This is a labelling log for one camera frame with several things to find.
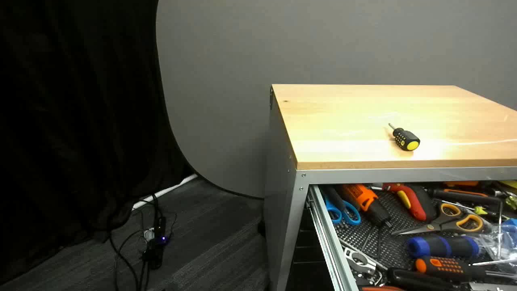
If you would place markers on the silver wrench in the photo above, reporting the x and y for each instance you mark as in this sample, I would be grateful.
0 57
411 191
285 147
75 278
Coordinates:
357 259

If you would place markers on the orange black power tool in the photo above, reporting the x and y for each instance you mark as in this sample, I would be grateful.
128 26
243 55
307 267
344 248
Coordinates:
364 196

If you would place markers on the black screwdriver yellow cap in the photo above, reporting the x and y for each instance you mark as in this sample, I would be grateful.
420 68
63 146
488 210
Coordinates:
406 139

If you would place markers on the black orange utility knife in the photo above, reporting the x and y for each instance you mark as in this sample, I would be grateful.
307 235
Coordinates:
469 194

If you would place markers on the blue plastic item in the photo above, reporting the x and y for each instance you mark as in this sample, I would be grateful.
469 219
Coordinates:
509 225

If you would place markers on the steel tool drawer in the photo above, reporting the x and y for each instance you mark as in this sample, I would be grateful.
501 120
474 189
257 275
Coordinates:
323 233

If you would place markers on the black curtain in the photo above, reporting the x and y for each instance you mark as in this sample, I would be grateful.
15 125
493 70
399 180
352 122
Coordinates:
65 107

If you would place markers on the black power strip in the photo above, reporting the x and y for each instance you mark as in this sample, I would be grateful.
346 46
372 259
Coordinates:
155 244

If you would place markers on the clear plastic bag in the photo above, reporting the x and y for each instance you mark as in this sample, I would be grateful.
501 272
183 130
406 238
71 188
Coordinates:
501 248

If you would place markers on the steel tool cabinet wooden top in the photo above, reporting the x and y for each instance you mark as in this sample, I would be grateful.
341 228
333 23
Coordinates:
349 118

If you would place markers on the grey curved partition panel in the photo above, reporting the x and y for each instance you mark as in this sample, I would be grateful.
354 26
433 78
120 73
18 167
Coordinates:
226 81

